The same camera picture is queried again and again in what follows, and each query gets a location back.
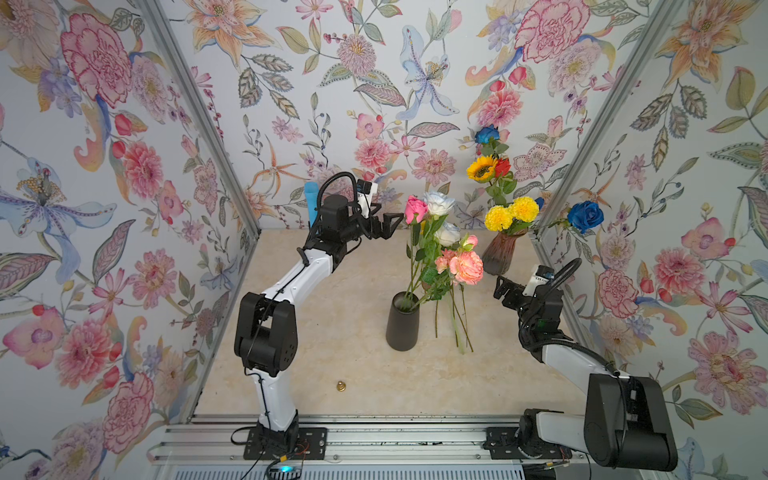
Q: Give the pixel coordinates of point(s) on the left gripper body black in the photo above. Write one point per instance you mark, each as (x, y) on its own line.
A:
(357, 227)

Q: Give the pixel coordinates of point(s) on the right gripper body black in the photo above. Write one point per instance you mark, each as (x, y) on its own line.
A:
(517, 302)

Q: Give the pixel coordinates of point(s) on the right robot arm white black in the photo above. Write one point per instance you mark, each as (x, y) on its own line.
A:
(625, 423)

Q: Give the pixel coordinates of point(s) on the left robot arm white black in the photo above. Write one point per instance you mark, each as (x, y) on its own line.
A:
(341, 210)

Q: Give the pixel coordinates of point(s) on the pink ribbed glass vase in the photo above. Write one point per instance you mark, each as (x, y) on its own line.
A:
(498, 255)

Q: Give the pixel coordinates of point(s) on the dark grey vase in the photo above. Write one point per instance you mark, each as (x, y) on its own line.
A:
(403, 322)

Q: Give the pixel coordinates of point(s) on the magenta rose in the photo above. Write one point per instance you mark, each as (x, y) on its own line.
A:
(415, 210)

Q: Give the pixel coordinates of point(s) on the white rose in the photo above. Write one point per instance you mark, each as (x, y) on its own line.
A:
(438, 204)

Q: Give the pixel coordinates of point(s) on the blue tube on black stand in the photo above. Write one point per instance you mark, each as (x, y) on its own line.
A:
(311, 191)

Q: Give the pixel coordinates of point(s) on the small white rose bud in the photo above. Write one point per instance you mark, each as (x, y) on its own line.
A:
(448, 234)

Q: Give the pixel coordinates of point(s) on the pink peony flower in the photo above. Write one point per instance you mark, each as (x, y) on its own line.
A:
(466, 268)

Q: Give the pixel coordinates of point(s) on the blue rose large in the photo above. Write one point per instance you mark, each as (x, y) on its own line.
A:
(582, 217)

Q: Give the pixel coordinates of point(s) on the red rose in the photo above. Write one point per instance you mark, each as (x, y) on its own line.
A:
(502, 167)

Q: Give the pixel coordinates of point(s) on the small blue rose top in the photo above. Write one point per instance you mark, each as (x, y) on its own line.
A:
(486, 135)

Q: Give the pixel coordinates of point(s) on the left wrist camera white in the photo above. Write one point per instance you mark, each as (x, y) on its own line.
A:
(365, 191)

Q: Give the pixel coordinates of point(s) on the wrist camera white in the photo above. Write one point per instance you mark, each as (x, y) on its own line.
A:
(365, 191)
(541, 275)

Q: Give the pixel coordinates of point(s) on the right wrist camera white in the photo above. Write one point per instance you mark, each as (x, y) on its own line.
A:
(541, 275)

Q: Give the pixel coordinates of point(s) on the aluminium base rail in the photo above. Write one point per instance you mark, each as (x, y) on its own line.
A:
(368, 447)

